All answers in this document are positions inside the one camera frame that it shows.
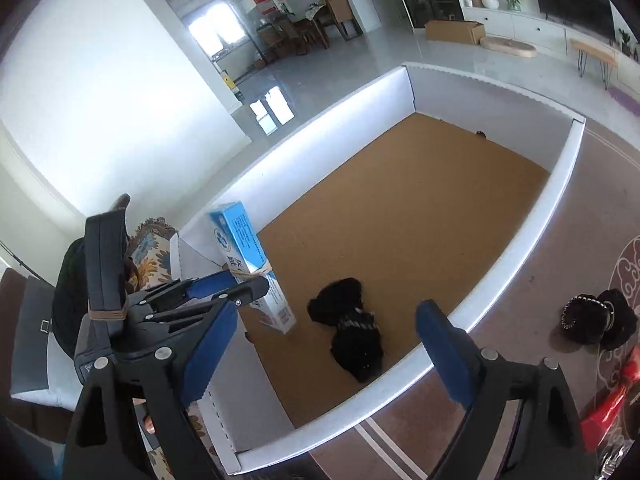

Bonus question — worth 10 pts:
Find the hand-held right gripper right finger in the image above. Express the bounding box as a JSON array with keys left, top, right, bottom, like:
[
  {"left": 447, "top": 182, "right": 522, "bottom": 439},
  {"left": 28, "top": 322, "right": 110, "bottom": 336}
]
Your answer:
[{"left": 416, "top": 300, "right": 587, "bottom": 480}]

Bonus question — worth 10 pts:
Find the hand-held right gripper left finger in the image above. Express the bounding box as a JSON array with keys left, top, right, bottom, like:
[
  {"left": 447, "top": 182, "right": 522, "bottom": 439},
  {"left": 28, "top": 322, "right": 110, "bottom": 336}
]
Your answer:
[{"left": 62, "top": 299, "right": 243, "bottom": 480}]

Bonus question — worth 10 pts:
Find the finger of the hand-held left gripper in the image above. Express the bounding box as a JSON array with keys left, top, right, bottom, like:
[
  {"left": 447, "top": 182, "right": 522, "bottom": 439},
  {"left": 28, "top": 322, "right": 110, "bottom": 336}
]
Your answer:
[
  {"left": 142, "top": 269, "right": 237, "bottom": 307},
  {"left": 145, "top": 276, "right": 271, "bottom": 327}
]

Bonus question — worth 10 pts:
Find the blue white toothpaste box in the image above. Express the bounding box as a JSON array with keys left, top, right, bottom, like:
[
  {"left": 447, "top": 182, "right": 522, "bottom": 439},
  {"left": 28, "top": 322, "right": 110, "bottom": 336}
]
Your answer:
[{"left": 207, "top": 201, "right": 297, "bottom": 336}]

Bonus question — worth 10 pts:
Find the large white cardboard box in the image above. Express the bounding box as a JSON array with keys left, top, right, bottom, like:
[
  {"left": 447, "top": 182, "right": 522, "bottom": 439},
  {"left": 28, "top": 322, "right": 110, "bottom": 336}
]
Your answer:
[{"left": 170, "top": 61, "right": 586, "bottom": 476}]

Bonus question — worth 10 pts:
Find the black fuzzy scrunchie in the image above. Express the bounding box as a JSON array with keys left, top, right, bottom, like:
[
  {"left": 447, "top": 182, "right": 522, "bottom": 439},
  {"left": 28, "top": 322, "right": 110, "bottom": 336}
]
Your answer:
[{"left": 560, "top": 287, "right": 639, "bottom": 352}]

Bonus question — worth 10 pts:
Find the red packet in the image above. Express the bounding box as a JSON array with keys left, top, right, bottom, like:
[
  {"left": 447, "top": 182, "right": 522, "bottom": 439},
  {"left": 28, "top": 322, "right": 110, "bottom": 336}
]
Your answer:
[{"left": 580, "top": 360, "right": 640, "bottom": 453}]

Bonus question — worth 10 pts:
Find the brown patterned desktop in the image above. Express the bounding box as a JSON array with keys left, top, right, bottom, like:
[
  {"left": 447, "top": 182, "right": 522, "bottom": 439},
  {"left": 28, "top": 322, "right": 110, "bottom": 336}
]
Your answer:
[{"left": 307, "top": 117, "right": 640, "bottom": 480}]

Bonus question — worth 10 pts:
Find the person's left hand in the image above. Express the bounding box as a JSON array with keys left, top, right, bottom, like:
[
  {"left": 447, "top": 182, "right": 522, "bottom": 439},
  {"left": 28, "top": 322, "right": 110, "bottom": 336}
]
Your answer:
[{"left": 132, "top": 396, "right": 156, "bottom": 436}]

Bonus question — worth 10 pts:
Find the black bag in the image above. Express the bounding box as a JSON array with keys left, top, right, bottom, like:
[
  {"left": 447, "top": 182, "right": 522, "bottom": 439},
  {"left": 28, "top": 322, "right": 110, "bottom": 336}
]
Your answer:
[{"left": 50, "top": 237, "right": 93, "bottom": 356}]

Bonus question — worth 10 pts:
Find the floral cushion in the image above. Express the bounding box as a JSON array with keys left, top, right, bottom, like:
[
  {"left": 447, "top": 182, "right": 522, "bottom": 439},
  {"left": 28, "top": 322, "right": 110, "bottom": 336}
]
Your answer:
[{"left": 127, "top": 217, "right": 179, "bottom": 296}]

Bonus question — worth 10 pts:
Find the black cloth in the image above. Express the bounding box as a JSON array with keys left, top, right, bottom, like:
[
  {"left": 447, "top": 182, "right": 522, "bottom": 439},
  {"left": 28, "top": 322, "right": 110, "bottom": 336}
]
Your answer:
[{"left": 307, "top": 276, "right": 385, "bottom": 383}]

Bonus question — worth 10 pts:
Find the grey bag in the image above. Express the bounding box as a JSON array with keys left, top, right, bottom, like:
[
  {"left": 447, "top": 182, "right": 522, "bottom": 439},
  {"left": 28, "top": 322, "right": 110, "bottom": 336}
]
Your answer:
[{"left": 9, "top": 274, "right": 77, "bottom": 397}]

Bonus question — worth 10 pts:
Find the wooden dining table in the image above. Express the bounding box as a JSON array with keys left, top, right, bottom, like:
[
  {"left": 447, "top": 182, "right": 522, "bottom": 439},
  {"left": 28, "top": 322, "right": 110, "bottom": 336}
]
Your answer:
[{"left": 292, "top": 5, "right": 333, "bottom": 50}]

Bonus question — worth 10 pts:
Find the purple mat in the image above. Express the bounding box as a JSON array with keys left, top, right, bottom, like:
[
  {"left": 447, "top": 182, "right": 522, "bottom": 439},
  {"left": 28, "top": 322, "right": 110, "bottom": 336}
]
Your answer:
[{"left": 606, "top": 87, "right": 640, "bottom": 117}]

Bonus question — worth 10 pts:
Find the beige cat scratcher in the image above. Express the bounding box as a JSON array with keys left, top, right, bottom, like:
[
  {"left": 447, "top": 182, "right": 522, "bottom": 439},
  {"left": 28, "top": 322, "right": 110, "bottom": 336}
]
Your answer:
[{"left": 480, "top": 35, "right": 538, "bottom": 58}]

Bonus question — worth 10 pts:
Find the brown cardboard box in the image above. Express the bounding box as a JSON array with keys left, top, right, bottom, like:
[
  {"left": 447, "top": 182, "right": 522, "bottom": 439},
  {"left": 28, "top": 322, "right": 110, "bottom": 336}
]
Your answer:
[{"left": 424, "top": 19, "right": 487, "bottom": 46}]

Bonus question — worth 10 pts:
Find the white television cabinet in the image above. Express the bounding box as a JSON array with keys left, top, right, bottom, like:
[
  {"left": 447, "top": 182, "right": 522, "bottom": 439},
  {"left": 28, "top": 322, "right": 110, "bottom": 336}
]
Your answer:
[{"left": 462, "top": 5, "right": 640, "bottom": 68}]

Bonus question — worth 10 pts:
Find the wooden bench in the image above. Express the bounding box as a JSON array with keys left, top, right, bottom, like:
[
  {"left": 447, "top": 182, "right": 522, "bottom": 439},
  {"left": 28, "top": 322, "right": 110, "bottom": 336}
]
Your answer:
[{"left": 570, "top": 39, "right": 620, "bottom": 92}]

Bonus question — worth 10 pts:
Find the black flat television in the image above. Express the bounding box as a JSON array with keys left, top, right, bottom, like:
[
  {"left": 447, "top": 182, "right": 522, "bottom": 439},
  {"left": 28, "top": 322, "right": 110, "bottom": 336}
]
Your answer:
[{"left": 530, "top": 0, "right": 616, "bottom": 41}]

